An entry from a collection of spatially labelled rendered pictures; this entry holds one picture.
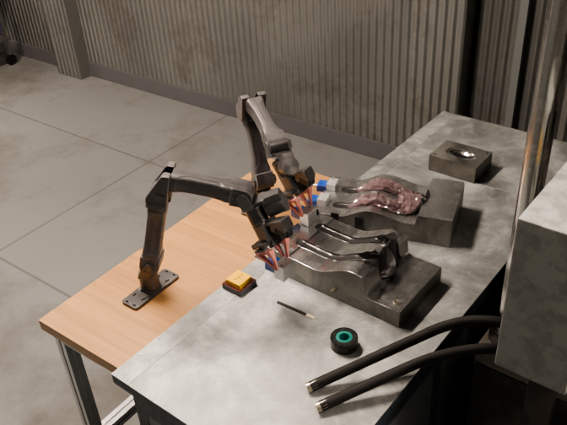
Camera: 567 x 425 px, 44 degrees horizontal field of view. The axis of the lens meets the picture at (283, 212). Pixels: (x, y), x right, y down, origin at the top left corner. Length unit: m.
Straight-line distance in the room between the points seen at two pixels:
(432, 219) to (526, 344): 0.89
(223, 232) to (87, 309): 0.57
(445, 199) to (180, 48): 3.25
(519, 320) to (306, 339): 0.74
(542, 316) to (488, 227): 1.07
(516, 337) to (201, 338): 0.95
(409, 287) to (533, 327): 0.69
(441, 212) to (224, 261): 0.76
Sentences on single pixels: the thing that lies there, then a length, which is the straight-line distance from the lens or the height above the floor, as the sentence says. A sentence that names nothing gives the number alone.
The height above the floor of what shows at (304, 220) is 0.91.
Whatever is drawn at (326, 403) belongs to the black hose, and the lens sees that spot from 1.87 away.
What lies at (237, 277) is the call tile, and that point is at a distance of 2.26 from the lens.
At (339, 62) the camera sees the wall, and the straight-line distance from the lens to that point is 4.44.
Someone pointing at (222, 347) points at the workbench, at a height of 0.80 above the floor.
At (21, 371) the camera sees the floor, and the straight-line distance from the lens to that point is 3.39.
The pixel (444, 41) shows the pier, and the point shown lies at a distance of 3.90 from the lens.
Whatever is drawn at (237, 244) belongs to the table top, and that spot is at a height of 0.80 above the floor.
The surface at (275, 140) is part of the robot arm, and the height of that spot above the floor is 1.18.
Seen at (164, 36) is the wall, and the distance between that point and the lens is 5.42.
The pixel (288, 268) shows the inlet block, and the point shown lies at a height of 0.94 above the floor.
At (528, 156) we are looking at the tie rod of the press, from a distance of 1.76.
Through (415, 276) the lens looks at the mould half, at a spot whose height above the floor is 0.86.
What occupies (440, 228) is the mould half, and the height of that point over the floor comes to 0.87.
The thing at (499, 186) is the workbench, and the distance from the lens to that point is 2.80.
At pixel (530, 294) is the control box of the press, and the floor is 1.30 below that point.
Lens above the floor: 2.25
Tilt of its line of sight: 34 degrees down
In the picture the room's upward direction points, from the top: 4 degrees counter-clockwise
